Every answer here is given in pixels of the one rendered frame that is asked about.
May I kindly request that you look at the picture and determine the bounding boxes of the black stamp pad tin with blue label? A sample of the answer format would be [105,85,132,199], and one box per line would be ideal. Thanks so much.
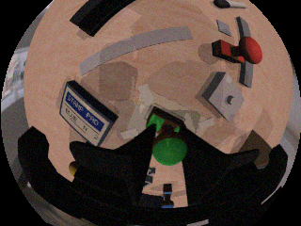
[59,80,119,147]

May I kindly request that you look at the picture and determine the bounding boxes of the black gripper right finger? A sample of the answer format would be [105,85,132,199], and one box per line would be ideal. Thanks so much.
[180,127,260,207]

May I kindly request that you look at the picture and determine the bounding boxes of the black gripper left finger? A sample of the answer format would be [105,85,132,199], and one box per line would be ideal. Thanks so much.
[69,123,155,206]

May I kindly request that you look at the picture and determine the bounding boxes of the cream inspection card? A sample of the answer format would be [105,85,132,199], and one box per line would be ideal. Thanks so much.
[121,83,214,139]

